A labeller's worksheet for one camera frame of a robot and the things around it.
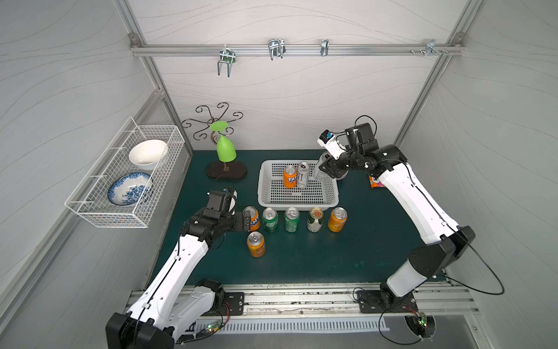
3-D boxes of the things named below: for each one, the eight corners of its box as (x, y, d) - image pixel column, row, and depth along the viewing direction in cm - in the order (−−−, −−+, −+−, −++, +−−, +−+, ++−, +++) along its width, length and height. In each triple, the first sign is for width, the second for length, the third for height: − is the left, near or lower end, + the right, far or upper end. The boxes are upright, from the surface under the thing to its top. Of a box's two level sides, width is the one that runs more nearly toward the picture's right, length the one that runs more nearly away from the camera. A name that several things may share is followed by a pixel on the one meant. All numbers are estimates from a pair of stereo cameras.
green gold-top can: (307, 232, 92) (309, 221, 84) (306, 218, 96) (308, 206, 88) (320, 232, 92) (324, 221, 84) (319, 218, 96) (322, 206, 88)
